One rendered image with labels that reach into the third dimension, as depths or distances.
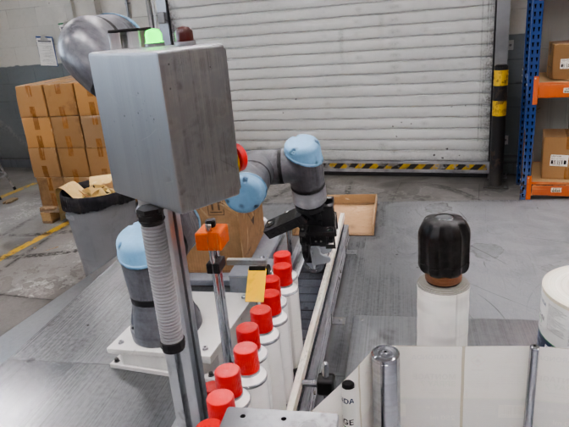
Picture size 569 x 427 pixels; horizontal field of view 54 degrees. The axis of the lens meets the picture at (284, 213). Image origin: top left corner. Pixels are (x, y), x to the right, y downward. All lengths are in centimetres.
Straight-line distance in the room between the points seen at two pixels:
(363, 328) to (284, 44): 439
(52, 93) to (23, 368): 358
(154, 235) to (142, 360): 53
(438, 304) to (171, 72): 56
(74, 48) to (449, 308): 78
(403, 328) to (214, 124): 66
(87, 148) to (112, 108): 394
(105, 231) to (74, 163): 148
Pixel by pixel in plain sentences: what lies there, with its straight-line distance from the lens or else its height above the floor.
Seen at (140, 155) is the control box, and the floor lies 135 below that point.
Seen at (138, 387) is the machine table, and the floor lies 83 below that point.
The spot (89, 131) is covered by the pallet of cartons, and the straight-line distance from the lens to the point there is 463.
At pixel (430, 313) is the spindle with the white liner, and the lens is 95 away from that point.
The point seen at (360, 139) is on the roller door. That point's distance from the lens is 532.
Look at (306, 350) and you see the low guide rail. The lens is 106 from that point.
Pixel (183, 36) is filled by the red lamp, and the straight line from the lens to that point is 71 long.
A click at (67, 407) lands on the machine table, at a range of 120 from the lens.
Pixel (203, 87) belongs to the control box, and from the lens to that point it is 67.
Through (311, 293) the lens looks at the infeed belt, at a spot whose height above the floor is 88.
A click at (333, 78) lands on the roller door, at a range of 526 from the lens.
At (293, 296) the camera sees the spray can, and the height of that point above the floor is 103.
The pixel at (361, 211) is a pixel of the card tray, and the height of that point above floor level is 83.
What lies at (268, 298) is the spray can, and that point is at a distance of 88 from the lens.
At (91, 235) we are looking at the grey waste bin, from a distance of 344.
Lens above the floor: 150
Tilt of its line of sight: 20 degrees down
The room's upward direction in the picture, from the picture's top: 5 degrees counter-clockwise
